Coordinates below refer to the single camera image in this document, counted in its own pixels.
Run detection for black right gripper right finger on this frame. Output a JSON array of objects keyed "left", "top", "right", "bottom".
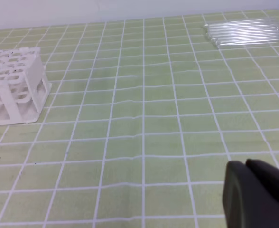
[{"left": 245, "top": 159, "right": 279, "bottom": 202}]

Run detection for clear glass test tube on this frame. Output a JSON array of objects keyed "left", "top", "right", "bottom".
[
  {"left": 209, "top": 30, "right": 279, "bottom": 41},
  {"left": 207, "top": 27, "right": 279, "bottom": 38},
  {"left": 211, "top": 38, "right": 279, "bottom": 48},
  {"left": 206, "top": 24, "right": 279, "bottom": 30},
  {"left": 207, "top": 28, "right": 279, "bottom": 34},
  {"left": 203, "top": 18, "right": 279, "bottom": 28}
]

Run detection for green checkered tablecloth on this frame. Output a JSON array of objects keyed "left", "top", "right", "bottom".
[{"left": 0, "top": 9, "right": 279, "bottom": 228}]

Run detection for white plastic test tube rack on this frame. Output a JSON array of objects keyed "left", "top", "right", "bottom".
[{"left": 0, "top": 47, "right": 52, "bottom": 126}]

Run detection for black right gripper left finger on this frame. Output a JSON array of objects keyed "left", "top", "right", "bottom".
[{"left": 223, "top": 161, "right": 279, "bottom": 228}]

